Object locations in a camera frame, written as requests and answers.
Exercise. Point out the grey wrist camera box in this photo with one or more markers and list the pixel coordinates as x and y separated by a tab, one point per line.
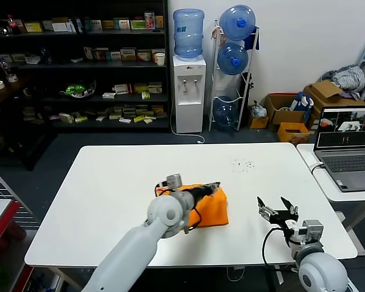
312	230
174	181

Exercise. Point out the white water dispenser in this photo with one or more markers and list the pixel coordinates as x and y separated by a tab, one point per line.
188	115

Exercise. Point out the orange t-shirt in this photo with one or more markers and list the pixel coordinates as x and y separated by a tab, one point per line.
213	210

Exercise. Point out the empty blue water jug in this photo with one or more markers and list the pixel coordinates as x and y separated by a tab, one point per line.
225	114

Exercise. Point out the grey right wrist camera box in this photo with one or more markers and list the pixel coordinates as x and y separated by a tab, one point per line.
312	230

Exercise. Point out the pink rag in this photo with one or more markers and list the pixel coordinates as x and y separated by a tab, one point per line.
214	33

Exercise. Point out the open brown cardboard box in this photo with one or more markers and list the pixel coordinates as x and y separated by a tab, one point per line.
285	118

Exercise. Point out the white paper cup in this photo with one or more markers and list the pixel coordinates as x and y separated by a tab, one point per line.
160	59

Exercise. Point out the red edged white cart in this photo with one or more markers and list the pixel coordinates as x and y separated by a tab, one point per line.
0	219

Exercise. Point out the pile of striped clothes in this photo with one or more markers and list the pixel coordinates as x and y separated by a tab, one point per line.
349	77

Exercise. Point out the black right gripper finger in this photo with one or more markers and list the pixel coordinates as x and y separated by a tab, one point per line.
291	209
267	211

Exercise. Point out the black shelf unit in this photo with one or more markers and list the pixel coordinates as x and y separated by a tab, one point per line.
79	64

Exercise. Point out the small yellow cardboard box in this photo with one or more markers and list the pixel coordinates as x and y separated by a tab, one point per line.
258	123

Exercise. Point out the clear plastic bag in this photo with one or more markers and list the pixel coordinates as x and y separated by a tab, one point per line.
258	110

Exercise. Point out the blue and white bag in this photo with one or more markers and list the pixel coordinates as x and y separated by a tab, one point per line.
300	104

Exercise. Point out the plain white carton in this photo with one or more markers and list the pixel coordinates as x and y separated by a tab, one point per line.
59	26

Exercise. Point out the pink colourful carton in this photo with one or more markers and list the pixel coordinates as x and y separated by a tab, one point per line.
149	20

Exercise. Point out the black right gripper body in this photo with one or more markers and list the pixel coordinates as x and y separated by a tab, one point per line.
284	220

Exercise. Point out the blue water jug with label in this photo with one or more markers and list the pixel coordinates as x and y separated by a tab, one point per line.
188	35

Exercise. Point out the cola bottle red label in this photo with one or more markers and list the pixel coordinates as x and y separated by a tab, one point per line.
13	25

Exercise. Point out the black tripod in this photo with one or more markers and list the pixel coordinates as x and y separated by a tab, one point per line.
246	91

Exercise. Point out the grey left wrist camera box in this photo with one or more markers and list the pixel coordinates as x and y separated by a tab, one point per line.
174	181

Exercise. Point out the grey laptop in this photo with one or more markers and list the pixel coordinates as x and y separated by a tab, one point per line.
346	164

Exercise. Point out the small orange cardboard box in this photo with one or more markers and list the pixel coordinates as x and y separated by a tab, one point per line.
291	138

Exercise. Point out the large brown cardboard box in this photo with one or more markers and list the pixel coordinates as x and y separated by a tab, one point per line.
325	91

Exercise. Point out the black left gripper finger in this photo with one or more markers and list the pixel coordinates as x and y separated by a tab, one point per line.
213	185
215	190

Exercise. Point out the white carton red print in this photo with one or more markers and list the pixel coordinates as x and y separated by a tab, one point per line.
121	88

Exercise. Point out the white side table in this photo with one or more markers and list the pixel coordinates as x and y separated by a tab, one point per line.
322	182

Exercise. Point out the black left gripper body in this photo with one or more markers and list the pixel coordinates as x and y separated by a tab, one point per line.
202	193

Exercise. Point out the yellow medicine carton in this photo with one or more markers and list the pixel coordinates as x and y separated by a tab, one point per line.
33	26

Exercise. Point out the bowl with green packets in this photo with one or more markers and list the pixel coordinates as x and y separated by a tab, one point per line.
75	89

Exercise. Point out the flat white carton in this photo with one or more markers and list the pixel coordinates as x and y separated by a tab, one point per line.
109	95

